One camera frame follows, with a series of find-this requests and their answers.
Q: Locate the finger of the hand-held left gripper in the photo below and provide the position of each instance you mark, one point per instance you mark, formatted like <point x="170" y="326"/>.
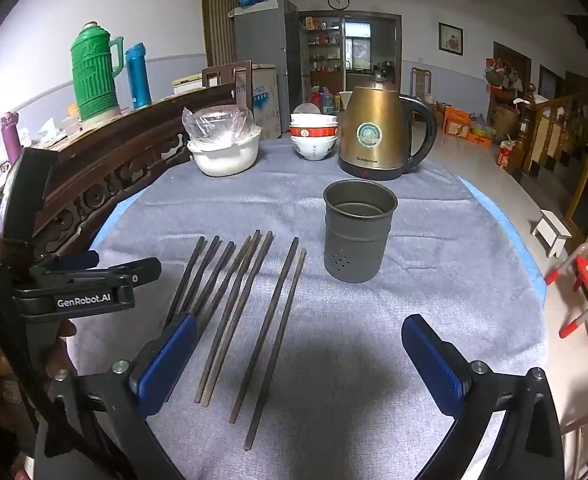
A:
<point x="103" y="282"/>
<point x="68" y="264"/>

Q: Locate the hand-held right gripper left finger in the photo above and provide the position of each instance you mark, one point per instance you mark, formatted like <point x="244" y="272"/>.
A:
<point x="169" y="360"/>

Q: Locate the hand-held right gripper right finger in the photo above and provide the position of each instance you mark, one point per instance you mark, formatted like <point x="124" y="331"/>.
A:
<point x="433" y="365"/>

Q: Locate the row of dark chopsticks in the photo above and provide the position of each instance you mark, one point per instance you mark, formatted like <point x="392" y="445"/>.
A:
<point x="241" y="310"/>

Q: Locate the grey metal chopstick holder cup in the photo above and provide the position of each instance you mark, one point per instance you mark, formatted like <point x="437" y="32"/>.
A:
<point x="356" y="240"/>

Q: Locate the purple bottle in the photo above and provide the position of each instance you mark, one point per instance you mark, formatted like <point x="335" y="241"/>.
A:
<point x="10" y="137"/>

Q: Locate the grey table cloth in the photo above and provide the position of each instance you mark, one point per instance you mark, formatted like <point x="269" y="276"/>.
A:
<point x="374" y="335"/>

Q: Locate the dark carved wooden cabinet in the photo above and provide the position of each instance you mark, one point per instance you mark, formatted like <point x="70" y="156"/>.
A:
<point x="118" y="160"/>

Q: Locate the green thermos jug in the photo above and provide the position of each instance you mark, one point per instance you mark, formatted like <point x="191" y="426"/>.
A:
<point x="93" y="77"/>

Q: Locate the blue table cover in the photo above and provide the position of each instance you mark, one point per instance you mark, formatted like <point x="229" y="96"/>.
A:
<point x="514" y="240"/>

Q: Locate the blue thermos bottle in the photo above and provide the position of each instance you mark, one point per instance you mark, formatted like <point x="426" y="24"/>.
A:
<point x="137" y="77"/>

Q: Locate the white plastic basin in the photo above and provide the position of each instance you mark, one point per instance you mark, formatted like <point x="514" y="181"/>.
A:
<point x="223" y="157"/>

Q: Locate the small white stool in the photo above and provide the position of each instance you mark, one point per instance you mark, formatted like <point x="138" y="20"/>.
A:
<point x="551" y="230"/>

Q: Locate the clear plastic bag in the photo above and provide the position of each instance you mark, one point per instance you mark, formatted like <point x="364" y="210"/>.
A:
<point x="216" y="122"/>

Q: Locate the red bottle on floor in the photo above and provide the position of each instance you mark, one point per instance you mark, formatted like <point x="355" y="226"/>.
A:
<point x="505" y="155"/>

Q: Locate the dark wooden chair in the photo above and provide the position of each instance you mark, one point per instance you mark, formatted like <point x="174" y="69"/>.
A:
<point x="223" y="77"/>

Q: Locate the golden electric kettle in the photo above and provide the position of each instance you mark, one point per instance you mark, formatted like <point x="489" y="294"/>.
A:
<point x="374" y="130"/>

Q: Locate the white chest freezer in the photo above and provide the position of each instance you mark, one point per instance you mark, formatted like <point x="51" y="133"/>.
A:
<point x="264" y="100"/>

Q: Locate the orange cardboard box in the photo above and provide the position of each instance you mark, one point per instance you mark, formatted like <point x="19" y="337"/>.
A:
<point x="456" y="122"/>

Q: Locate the white footed bowl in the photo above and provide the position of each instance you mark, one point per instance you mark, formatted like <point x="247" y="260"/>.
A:
<point x="314" y="149"/>

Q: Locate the red banded white bowl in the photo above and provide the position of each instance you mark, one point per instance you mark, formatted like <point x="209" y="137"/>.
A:
<point x="314" y="132"/>

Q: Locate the wooden stair railing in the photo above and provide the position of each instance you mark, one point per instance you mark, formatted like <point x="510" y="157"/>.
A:
<point x="559" y="125"/>

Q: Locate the blue water jug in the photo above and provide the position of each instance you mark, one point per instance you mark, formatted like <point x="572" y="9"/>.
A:
<point x="328" y="102"/>

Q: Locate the light wooden chair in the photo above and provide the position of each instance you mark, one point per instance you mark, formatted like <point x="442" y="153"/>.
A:
<point x="422" y="82"/>

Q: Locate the silver refrigerator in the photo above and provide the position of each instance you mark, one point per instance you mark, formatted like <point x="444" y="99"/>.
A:
<point x="269" y="35"/>

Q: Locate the pantry shelf with goods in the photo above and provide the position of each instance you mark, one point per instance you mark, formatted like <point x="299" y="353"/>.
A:
<point x="324" y="50"/>

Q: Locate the framed wall picture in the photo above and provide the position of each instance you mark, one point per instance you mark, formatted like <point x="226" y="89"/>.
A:
<point x="450" y="38"/>

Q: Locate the round wall clock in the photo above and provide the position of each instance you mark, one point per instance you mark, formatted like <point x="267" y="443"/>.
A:
<point x="338" y="0"/>

